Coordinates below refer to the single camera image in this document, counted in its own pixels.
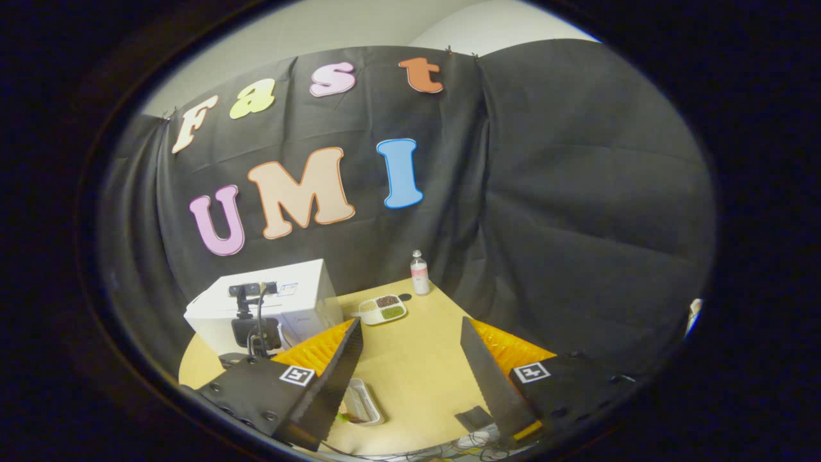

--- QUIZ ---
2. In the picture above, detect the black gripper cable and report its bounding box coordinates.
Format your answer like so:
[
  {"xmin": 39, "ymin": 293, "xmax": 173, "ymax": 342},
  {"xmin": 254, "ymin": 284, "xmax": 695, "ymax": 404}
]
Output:
[{"xmin": 254, "ymin": 282, "xmax": 270, "ymax": 357}]

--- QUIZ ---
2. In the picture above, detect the white microwave oven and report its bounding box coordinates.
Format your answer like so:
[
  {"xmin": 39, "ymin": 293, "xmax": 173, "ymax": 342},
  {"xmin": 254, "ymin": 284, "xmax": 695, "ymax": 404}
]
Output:
[{"xmin": 184, "ymin": 259, "xmax": 344, "ymax": 360}]

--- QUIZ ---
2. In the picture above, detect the white rectangular tray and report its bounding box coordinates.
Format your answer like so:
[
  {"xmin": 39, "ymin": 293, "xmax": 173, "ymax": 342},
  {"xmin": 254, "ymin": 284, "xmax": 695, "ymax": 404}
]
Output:
[{"xmin": 343, "ymin": 377, "xmax": 385, "ymax": 427}]

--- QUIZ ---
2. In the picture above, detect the white divided dish of grains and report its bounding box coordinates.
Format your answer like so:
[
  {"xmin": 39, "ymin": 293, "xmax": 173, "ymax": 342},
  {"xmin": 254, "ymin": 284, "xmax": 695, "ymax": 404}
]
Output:
[{"xmin": 351, "ymin": 294, "xmax": 408, "ymax": 326}]

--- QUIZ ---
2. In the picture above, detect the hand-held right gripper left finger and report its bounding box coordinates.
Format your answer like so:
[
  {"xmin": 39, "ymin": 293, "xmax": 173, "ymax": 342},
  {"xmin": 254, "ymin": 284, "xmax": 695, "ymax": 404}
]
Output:
[{"xmin": 192, "ymin": 318, "xmax": 364, "ymax": 452}]

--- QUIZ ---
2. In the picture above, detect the small clear pink-label bottle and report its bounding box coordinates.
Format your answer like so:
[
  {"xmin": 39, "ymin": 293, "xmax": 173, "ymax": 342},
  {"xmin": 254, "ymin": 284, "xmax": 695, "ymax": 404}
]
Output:
[{"xmin": 410, "ymin": 250, "xmax": 431, "ymax": 296}]

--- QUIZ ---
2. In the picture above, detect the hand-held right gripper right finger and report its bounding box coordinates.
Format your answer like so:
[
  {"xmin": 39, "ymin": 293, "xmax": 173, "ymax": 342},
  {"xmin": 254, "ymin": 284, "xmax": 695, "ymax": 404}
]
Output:
[{"xmin": 461, "ymin": 316, "xmax": 642, "ymax": 447}]

